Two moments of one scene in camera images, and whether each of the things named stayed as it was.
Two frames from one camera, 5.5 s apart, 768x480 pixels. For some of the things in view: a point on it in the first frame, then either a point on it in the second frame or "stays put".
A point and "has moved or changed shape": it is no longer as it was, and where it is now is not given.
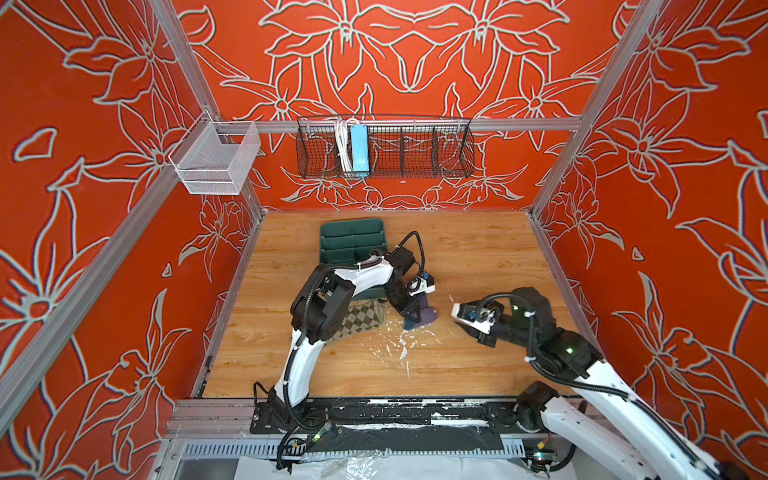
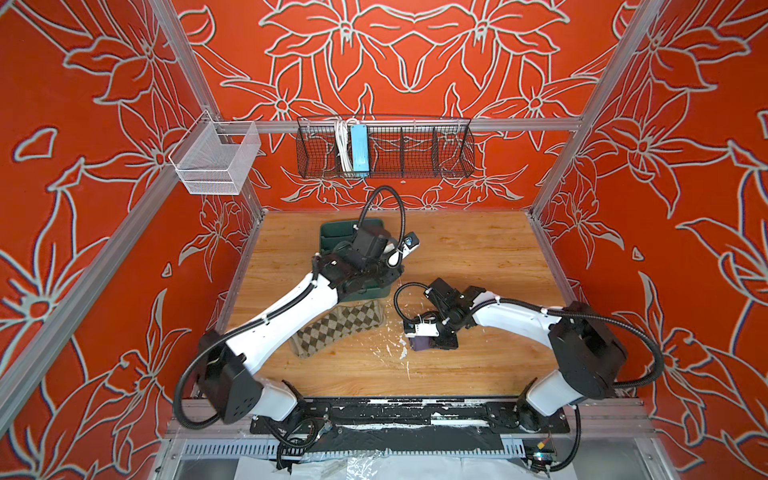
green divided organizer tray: [348, 242] stays put
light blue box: [360, 147] stays put
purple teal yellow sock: [428, 315] has moved or changed shape
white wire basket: [213, 158] stays put
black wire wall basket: [399, 147] stays put
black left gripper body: [400, 299] → [381, 271]
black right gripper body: [507, 328] → [447, 329]
